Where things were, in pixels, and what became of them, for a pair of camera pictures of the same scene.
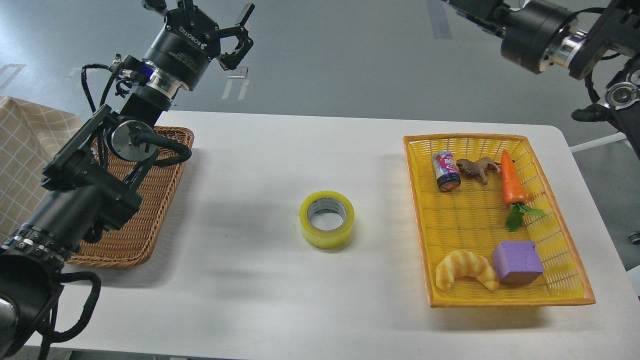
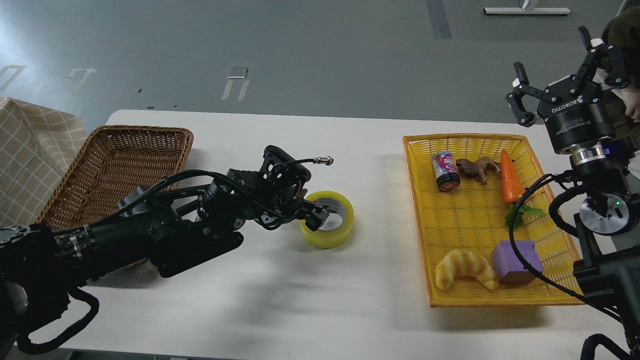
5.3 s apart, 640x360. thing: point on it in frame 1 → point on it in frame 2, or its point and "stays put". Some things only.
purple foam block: x=517 y=262 stays put
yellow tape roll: x=327 y=219 stays put
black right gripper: x=534 y=27 → x=575 y=108
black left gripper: x=183 y=49 → x=270 y=196
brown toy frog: x=480 y=167 stays put
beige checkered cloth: x=29 y=135 stays put
